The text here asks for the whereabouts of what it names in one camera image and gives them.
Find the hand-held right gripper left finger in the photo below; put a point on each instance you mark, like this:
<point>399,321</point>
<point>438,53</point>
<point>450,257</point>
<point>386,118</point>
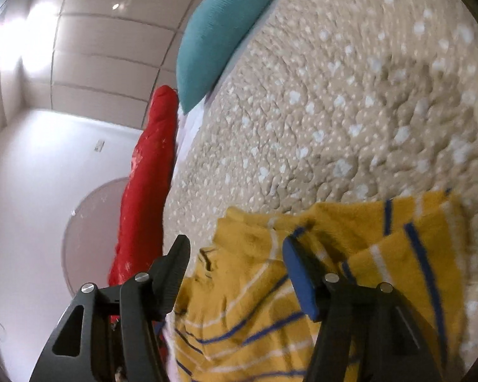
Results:
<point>174,274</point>

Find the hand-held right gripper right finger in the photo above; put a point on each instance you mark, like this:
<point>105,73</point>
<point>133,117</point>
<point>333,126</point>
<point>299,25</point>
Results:
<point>298,282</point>

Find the yellow striped shirt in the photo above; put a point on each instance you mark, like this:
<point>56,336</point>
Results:
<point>243,318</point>

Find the red patterned cloth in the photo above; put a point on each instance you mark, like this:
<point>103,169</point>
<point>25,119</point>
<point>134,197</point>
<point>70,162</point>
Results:
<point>143,207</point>

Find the white bed sheet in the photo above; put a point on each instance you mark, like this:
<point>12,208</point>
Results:
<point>189,127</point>

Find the beige dotted quilted blanket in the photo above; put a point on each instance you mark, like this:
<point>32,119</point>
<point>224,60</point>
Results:
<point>342,107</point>

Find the teal pillow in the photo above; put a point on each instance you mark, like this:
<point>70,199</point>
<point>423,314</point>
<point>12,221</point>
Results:
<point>215,43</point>

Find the round wall panel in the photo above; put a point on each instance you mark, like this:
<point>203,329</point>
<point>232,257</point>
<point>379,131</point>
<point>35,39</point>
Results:
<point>91,238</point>

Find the white wall switch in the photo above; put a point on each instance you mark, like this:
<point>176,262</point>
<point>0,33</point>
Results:
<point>99,145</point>

